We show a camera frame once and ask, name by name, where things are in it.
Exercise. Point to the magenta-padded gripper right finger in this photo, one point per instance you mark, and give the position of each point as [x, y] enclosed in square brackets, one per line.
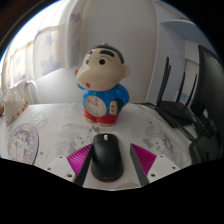
[145, 160]

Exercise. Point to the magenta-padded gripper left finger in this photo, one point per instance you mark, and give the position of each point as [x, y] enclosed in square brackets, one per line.
[78, 161]

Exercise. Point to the black computer mouse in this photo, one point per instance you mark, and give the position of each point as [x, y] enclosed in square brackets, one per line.
[106, 156]

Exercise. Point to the round purple printed mouse pad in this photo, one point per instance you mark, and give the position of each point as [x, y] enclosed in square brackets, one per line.
[22, 143]

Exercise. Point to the white cartoon-print tablecloth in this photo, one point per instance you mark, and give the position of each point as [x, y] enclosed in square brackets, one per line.
[56, 126]

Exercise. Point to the black router with antennas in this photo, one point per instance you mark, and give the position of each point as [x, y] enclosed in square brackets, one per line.
[176, 111]

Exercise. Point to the cartoon boy figure clock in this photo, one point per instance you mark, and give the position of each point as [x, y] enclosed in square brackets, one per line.
[103, 86]

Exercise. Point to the white curved metal tube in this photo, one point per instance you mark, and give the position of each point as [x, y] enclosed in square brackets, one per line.
[31, 88]

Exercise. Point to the black computer monitor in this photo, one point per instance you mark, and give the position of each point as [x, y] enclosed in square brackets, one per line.
[211, 90]

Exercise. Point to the white star-print curtain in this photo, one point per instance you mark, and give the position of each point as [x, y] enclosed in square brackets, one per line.
[50, 50]

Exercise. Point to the white wall shelf unit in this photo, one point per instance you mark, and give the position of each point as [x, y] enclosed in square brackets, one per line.
[186, 30]

